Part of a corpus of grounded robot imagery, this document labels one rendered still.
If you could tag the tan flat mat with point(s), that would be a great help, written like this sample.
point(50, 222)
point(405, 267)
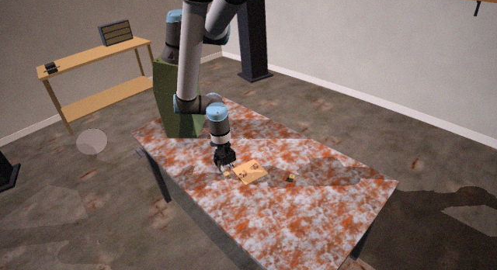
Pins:
point(253, 174)

